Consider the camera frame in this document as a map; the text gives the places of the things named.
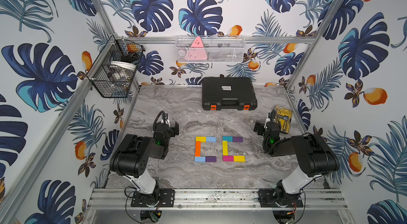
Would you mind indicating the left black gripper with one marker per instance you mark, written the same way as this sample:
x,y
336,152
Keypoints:
x,y
173,129

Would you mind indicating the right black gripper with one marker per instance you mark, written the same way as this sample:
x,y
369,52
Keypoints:
x,y
260,127

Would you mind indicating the purple block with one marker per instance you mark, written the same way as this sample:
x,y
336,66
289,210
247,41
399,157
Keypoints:
x,y
210,159
237,139

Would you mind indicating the orange block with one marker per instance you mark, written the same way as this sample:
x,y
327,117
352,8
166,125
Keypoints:
x,y
198,149

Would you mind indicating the teal block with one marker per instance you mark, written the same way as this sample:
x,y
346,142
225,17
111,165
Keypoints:
x,y
227,138

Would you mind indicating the light blue block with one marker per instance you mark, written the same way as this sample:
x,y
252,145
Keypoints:
x,y
199,159
210,139

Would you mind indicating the long yellow block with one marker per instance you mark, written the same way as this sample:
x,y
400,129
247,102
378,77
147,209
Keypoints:
x,y
225,148

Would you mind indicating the magenta block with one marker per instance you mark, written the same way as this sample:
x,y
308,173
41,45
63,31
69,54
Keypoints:
x,y
228,158

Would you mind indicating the small yellow block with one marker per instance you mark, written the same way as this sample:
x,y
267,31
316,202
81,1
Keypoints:
x,y
201,139

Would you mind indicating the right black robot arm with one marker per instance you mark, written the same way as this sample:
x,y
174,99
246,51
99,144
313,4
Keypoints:
x,y
315,158

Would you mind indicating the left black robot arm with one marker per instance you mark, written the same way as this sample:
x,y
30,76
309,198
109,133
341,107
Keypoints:
x,y
131,157

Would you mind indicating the yellow screwdriver bit set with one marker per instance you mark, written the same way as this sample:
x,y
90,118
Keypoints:
x,y
283,118

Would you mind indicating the black plastic tool case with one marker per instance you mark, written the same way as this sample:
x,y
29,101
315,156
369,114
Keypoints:
x,y
220,93

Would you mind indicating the white coil in basket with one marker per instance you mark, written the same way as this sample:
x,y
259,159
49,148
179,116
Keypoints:
x,y
124,65

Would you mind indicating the pink triangle object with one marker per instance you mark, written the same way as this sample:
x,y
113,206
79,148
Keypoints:
x,y
197,51

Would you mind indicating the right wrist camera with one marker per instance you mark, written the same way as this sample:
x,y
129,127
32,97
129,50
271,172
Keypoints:
x,y
269,119

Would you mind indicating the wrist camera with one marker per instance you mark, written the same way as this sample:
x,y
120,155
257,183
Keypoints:
x,y
269,119
165,119

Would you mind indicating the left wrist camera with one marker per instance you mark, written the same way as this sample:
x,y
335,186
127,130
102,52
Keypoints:
x,y
165,119

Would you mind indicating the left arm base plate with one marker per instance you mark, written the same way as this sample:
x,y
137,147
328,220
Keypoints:
x,y
152,198

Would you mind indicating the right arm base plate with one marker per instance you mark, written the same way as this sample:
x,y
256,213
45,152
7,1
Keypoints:
x,y
278,198

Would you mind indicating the black wire basket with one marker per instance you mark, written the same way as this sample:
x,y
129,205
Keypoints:
x,y
113,82

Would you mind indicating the clear mesh wall shelf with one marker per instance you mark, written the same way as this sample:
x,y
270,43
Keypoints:
x,y
220,49

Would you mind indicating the aluminium front rail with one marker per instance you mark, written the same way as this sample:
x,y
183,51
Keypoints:
x,y
219,199

